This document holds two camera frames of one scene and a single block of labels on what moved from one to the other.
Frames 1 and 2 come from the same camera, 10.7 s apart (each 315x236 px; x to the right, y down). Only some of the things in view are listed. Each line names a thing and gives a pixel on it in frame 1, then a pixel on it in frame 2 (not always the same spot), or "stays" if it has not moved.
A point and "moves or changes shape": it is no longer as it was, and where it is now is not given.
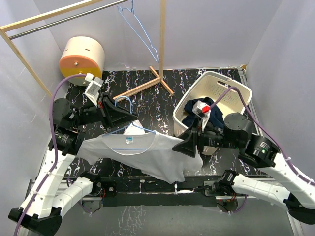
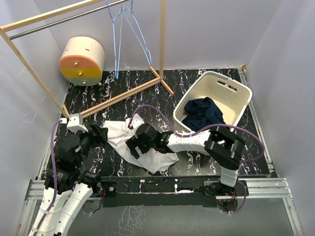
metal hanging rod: x=69 y=18 stays
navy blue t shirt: x=216 y=117 stays
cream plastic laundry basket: x=229 y=95 stays
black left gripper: x=110 y=114 → x=101 y=132
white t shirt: x=151 y=153 moves or changes shape
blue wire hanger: x=126 y=124 → x=117 y=26
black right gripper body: x=214 y=137 → x=135 y=141
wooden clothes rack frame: x=5 y=31 stays
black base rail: x=140 y=191 stays
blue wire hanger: x=119 y=7 moves or changes shape
